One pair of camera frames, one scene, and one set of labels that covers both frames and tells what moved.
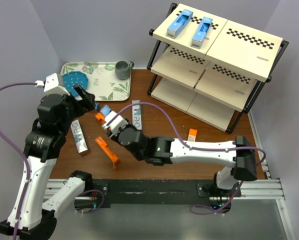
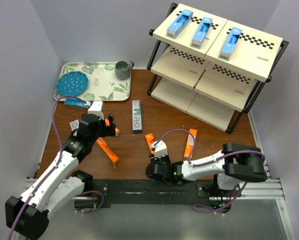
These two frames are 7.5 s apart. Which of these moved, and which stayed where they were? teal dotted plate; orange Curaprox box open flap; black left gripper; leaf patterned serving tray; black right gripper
Moved: black left gripper; black right gripper
Stayed: teal dotted plate; leaf patterned serving tray; orange Curaprox box open flap
